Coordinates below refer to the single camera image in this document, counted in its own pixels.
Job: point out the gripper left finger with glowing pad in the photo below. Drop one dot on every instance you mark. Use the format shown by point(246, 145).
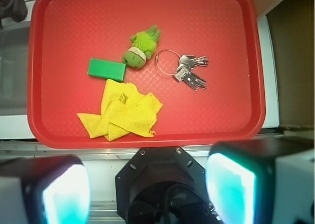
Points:
point(44, 190)

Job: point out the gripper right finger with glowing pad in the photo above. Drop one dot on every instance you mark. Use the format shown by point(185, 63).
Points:
point(262, 181)

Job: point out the green rectangular block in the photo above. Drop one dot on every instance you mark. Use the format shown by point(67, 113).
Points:
point(107, 69)

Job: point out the yellow crumpled cloth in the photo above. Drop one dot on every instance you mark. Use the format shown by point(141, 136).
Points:
point(123, 111)

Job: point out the red plastic tray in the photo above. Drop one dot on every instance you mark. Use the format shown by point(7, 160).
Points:
point(65, 34)

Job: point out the green plush toy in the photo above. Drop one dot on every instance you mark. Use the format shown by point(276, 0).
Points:
point(143, 45)

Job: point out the dark round knob object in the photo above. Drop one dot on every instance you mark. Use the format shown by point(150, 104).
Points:
point(14, 9)

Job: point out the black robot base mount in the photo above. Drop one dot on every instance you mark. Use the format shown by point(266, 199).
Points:
point(163, 186)

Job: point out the silver keys on wire ring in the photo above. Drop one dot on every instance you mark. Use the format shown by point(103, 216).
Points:
point(183, 72)

